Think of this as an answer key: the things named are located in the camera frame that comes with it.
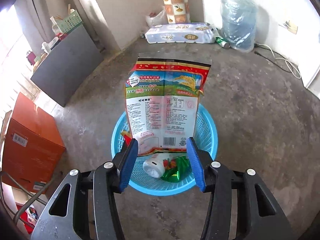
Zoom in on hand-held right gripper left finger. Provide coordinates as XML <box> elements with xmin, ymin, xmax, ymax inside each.
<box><xmin>31</xmin><ymin>138</ymin><xmax>139</xmax><ymax>240</ymax></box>

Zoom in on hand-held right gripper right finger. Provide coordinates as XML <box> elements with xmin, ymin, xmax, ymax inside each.
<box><xmin>186</xmin><ymin>136</ymin><xmax>293</xmax><ymax>240</ymax></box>

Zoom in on green snack bag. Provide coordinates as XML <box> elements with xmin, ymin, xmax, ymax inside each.
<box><xmin>161</xmin><ymin>155</ymin><xmax>192</xmax><ymax>182</ymax></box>

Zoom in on white plastic bottle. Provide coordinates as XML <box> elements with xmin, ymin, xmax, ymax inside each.
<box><xmin>142</xmin><ymin>154</ymin><xmax>175</xmax><ymax>179</ymax></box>

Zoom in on red wrapper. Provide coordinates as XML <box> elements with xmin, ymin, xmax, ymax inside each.
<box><xmin>121</xmin><ymin>129</ymin><xmax>133</xmax><ymax>146</ymax></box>

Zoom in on blue plastic basket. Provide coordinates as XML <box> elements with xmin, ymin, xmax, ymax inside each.
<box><xmin>111</xmin><ymin>103</ymin><xmax>218</xmax><ymax>197</ymax></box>

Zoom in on red rice cracker bag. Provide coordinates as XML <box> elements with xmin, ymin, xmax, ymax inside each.
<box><xmin>124</xmin><ymin>53</ymin><xmax>212</xmax><ymax>157</ymax></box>

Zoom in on orange cardboard box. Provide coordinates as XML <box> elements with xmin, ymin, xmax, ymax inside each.
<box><xmin>1</xmin><ymin>92</ymin><xmax>66</xmax><ymax>194</ymax></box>

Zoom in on grey cabinet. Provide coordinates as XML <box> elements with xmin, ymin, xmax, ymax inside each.
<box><xmin>30</xmin><ymin>25</ymin><xmax>104</xmax><ymax>107</ymax></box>

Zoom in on green can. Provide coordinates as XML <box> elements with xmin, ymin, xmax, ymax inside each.
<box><xmin>215</xmin><ymin>36</ymin><xmax>230</xmax><ymax>49</ymax></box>

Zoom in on toilet paper pack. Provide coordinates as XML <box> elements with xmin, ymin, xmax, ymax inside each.
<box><xmin>145</xmin><ymin>23</ymin><xmax>217</xmax><ymax>44</ymax></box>

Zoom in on white drawer unit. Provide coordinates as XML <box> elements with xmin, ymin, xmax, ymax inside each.
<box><xmin>304</xmin><ymin>66</ymin><xmax>320</xmax><ymax>94</ymax></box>

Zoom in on large water jug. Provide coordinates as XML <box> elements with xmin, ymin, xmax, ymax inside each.
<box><xmin>220</xmin><ymin>0</ymin><xmax>258</xmax><ymax>53</ymax></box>

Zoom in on white plastic bag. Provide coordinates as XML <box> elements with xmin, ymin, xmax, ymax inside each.
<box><xmin>146</xmin><ymin>6</ymin><xmax>167</xmax><ymax>27</ymax></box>

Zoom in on green plastic storage basket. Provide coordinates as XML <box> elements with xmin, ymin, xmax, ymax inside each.
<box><xmin>58</xmin><ymin>10</ymin><xmax>83</xmax><ymax>34</ymax></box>

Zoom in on tile patterned roll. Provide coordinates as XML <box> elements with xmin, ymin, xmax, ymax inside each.
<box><xmin>159</xmin><ymin>0</ymin><xmax>191</xmax><ymax>25</ymax></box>

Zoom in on bundle of wooden sticks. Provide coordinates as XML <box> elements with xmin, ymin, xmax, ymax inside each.
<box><xmin>55</xmin><ymin>4</ymin><xmax>75</xmax><ymax>20</ymax></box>

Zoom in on grey right curtain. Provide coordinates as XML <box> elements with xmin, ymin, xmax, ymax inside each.
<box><xmin>14</xmin><ymin>0</ymin><xmax>59</xmax><ymax>55</ymax></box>

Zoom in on white cable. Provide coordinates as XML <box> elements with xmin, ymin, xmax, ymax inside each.
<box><xmin>254</xmin><ymin>42</ymin><xmax>302</xmax><ymax>79</ymax></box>

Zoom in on wall socket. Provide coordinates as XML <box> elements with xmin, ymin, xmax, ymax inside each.
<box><xmin>279</xmin><ymin>19</ymin><xmax>298</xmax><ymax>34</ymax></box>

